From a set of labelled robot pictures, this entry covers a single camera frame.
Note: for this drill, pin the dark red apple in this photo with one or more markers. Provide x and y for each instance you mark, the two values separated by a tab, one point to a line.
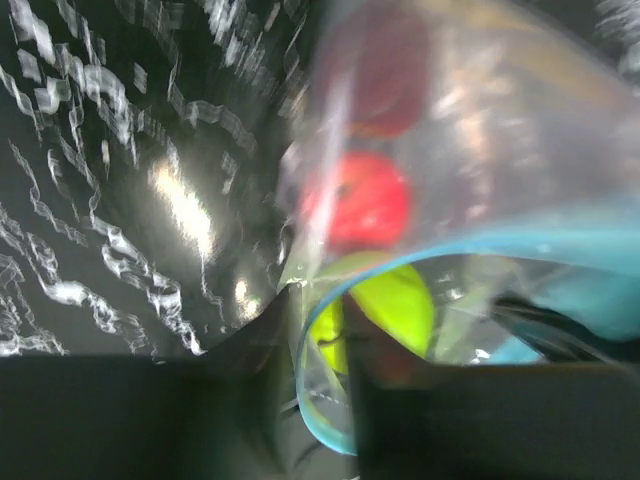
393	72

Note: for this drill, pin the green apple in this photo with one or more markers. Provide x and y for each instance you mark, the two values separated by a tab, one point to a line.
397	301

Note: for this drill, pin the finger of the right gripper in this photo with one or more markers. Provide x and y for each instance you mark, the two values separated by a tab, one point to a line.
555	336

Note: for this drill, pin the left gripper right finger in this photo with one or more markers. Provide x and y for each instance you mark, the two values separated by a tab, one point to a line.
379	367

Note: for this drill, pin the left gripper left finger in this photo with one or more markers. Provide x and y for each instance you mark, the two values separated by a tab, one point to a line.
250	372

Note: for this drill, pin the clear blue-zip bag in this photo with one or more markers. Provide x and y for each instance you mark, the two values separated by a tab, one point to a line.
524	169

